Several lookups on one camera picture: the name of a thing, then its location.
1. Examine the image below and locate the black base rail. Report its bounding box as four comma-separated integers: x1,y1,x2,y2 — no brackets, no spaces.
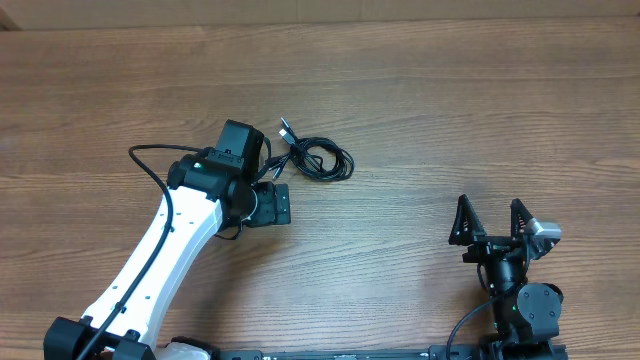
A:
212,344,569,360

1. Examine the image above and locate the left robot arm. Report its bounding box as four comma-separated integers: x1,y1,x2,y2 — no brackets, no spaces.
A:
43,120,291,360

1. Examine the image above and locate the black short USB cable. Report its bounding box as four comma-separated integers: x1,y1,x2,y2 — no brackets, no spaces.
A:
272,116,301,181

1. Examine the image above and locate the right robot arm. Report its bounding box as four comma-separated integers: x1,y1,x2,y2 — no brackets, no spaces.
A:
445,194,567,359

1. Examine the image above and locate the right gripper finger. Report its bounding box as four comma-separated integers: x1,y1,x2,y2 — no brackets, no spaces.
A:
510,198,534,237
448,194,486,246

